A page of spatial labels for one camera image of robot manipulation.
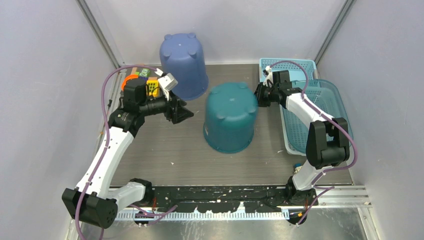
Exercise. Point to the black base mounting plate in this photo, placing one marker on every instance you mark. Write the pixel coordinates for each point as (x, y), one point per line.
(224, 199)

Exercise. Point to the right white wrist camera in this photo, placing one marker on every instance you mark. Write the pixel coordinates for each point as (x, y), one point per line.
(268, 82)

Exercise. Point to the white cable duct strip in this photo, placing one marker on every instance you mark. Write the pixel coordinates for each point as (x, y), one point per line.
(131, 215)

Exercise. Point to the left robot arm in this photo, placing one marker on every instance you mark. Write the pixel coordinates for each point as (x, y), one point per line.
(91, 201)

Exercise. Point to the teal plastic basket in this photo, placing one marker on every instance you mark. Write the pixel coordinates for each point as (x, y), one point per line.
(325, 96)

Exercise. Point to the blue plastic bucket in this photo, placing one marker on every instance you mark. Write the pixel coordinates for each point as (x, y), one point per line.
(182, 55)

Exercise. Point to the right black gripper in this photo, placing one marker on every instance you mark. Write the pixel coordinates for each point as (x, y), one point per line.
(258, 94)

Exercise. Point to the orange toy arch block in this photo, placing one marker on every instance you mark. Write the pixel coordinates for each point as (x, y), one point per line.
(128, 78)

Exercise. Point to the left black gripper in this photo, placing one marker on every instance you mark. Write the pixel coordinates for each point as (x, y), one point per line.
(174, 112)

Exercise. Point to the green numbered toy block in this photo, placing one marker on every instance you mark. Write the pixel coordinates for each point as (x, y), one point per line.
(144, 73)

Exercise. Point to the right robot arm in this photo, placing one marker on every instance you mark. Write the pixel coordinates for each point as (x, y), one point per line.
(328, 139)

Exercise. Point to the teal plastic bucket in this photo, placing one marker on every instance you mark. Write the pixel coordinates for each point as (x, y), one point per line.
(231, 111)

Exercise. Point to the light blue plastic basket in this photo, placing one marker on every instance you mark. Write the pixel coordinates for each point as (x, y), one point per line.
(296, 75)

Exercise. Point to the small toy car blue wheels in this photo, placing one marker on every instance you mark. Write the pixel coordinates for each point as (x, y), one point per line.
(297, 167)

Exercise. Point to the yellow toy block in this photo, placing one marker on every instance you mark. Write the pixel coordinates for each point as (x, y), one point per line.
(153, 87)

